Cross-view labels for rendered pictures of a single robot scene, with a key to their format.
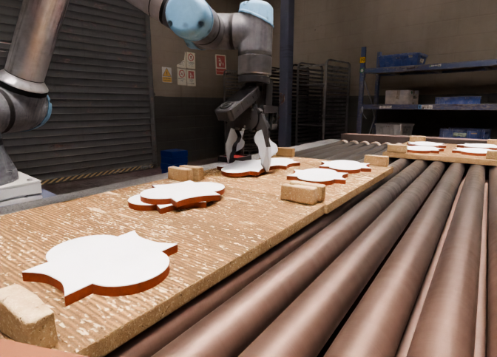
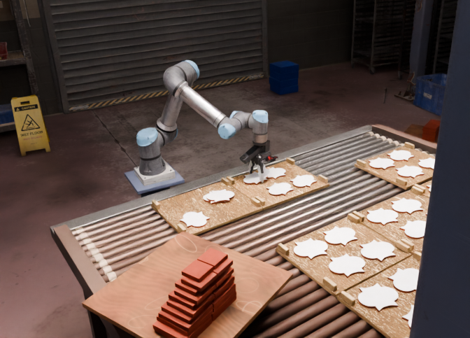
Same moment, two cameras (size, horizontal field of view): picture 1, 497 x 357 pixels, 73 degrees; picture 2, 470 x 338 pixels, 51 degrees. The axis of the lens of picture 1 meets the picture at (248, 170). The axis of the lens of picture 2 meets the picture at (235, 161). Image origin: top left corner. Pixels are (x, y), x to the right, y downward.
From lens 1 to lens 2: 190 cm
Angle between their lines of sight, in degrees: 26
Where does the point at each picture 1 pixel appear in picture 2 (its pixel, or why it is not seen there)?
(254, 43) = (257, 131)
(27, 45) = (169, 114)
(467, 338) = (252, 245)
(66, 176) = not seen: hidden behind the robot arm
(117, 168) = (226, 79)
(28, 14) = (170, 103)
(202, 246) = (215, 218)
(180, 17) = (222, 134)
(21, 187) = (168, 174)
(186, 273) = (209, 224)
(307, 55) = not seen: outside the picture
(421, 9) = not seen: outside the picture
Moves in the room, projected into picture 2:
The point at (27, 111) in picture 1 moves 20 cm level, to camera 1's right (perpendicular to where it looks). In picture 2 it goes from (168, 138) to (201, 142)
